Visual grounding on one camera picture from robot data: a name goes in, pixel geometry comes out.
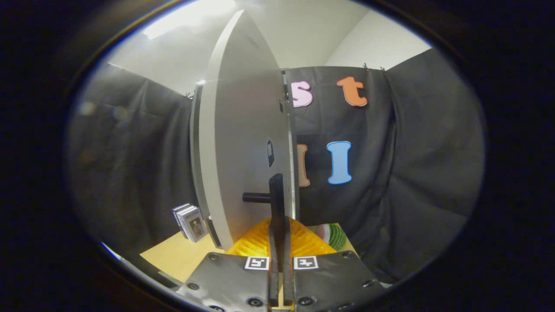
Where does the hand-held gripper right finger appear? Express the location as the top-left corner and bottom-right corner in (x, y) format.
(281, 216), (386, 312)

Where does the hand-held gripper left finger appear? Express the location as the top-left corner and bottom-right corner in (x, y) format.
(178, 216), (281, 312)

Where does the white shoe cabinet door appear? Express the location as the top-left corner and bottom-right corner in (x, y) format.
(199, 10), (293, 251)

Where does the grey shoe cabinet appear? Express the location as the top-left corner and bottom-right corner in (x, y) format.
(189, 67), (300, 238)

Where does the watermelon patterned object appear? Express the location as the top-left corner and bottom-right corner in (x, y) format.
(316, 223), (347, 252)

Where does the grey cover book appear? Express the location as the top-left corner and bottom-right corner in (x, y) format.
(180, 207), (209, 243)

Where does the blue cover book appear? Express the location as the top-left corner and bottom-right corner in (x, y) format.
(172, 203), (191, 239)

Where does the black backdrop cloth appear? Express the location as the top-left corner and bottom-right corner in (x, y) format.
(67, 48), (486, 284)

